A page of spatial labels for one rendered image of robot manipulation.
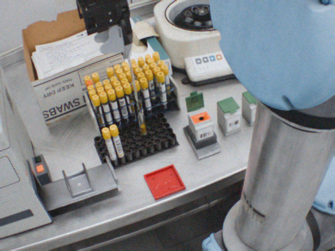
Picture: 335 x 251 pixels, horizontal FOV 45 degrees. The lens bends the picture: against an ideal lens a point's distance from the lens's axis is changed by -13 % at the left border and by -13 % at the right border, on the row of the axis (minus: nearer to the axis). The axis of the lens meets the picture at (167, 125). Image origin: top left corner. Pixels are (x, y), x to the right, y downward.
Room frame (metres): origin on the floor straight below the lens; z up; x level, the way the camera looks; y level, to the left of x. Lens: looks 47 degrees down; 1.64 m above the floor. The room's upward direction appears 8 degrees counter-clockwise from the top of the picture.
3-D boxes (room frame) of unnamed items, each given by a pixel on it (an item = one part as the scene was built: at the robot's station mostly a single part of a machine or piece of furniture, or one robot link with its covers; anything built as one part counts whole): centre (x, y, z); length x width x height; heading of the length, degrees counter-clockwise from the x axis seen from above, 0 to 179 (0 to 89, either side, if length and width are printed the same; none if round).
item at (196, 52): (0.99, -0.14, 0.94); 0.30 x 0.24 x 0.12; 7
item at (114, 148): (0.68, 0.08, 0.93); 0.17 x 0.09 x 0.11; 106
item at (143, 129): (0.69, 0.05, 0.93); 0.01 x 0.01 x 0.10; 16
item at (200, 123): (0.66, -0.07, 0.92); 0.05 x 0.04 x 0.06; 14
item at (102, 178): (0.55, 0.22, 0.92); 0.21 x 0.07 x 0.05; 106
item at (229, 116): (0.69, -0.14, 0.91); 0.05 x 0.04 x 0.07; 16
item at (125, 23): (0.66, 0.05, 1.22); 0.05 x 0.02 x 0.09; 17
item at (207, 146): (0.66, -0.07, 0.89); 0.09 x 0.05 x 0.04; 14
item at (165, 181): (0.56, 0.02, 0.88); 0.07 x 0.07 x 0.01; 16
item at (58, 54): (0.95, 0.23, 0.95); 0.29 x 0.25 x 0.15; 16
